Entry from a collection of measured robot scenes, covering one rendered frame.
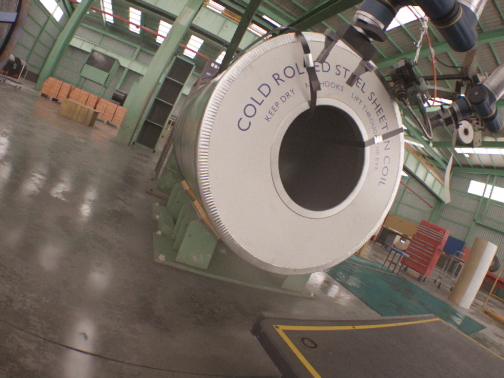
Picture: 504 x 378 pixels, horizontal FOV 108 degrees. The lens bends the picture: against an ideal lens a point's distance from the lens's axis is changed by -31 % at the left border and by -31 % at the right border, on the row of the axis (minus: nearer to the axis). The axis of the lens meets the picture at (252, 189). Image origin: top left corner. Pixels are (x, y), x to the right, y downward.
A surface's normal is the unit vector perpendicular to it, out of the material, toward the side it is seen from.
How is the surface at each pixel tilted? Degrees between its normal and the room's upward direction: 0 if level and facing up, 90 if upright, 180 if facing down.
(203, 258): 90
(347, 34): 114
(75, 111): 90
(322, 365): 0
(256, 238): 90
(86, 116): 90
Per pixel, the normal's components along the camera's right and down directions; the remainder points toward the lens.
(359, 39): 0.21, 0.60
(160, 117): 0.35, 0.22
